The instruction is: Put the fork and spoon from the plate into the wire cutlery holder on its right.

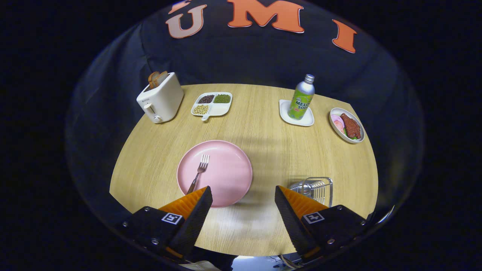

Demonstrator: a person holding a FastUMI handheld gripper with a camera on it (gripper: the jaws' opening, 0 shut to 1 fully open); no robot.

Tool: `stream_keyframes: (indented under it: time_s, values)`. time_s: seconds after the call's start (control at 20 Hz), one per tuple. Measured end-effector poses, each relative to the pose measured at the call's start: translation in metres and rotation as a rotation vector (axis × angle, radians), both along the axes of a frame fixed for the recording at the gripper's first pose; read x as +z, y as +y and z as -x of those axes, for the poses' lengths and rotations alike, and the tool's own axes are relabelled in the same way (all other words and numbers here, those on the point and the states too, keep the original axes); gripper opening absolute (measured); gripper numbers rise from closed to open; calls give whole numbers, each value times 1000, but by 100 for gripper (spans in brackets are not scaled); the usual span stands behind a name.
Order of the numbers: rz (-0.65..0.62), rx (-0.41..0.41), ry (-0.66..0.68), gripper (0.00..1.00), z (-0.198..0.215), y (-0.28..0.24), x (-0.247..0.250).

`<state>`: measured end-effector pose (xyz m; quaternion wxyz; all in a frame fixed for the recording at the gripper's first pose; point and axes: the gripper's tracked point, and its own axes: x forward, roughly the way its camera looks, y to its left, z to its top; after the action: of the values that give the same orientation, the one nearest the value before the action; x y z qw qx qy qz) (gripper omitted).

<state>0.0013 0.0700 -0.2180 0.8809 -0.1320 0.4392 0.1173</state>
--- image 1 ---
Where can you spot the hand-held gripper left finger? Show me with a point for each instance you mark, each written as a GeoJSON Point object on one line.
{"type": "Point", "coordinates": [196, 222]}

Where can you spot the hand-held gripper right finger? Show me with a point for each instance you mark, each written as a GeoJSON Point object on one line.
{"type": "Point", "coordinates": [292, 222]}

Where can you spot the pink round plate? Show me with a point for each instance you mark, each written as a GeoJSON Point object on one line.
{"type": "Point", "coordinates": [226, 173]}

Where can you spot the white square coaster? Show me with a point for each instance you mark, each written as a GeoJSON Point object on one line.
{"type": "Point", "coordinates": [307, 121]}

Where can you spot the green lettuce leaf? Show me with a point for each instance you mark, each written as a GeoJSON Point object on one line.
{"type": "Point", "coordinates": [354, 138]}

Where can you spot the salmon pink ham slice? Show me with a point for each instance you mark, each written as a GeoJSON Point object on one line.
{"type": "Point", "coordinates": [339, 127]}

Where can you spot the red-brown meat piece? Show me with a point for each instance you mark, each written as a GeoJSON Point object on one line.
{"type": "Point", "coordinates": [351, 127]}

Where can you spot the pile of yellow beans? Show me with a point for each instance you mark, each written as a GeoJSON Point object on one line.
{"type": "Point", "coordinates": [201, 109]}

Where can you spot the pale pink ham slice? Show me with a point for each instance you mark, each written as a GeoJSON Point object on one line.
{"type": "Point", "coordinates": [337, 117]}

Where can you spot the white divided dish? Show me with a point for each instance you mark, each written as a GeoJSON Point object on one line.
{"type": "Point", "coordinates": [222, 109]}

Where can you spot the green soda bottle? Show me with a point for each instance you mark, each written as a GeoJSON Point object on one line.
{"type": "Point", "coordinates": [301, 103]}

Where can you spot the white oval plate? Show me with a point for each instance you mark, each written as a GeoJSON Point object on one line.
{"type": "Point", "coordinates": [336, 111]}

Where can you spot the pile of dark beans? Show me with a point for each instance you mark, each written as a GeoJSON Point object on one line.
{"type": "Point", "coordinates": [206, 99]}

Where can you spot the pile of green beans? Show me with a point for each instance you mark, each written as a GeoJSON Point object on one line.
{"type": "Point", "coordinates": [222, 98]}

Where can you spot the white toaster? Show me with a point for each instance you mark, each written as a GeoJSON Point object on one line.
{"type": "Point", "coordinates": [163, 99]}

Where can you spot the brown toast slice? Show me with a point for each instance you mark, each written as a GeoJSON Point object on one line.
{"type": "Point", "coordinates": [153, 79]}
{"type": "Point", "coordinates": [162, 77]}

